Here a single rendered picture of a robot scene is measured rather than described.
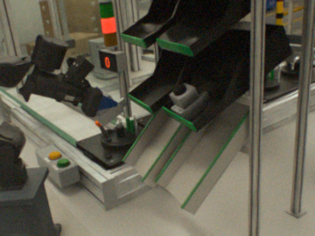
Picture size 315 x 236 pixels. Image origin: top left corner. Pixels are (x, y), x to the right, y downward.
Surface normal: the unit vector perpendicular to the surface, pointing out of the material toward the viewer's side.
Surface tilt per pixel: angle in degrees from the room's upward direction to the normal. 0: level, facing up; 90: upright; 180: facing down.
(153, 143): 45
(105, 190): 90
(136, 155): 90
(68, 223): 0
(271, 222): 0
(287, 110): 90
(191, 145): 90
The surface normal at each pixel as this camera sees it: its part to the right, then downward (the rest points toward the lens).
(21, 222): -0.04, 0.38
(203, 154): -0.73, -0.47
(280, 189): -0.11, -0.92
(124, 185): 0.55, 0.26
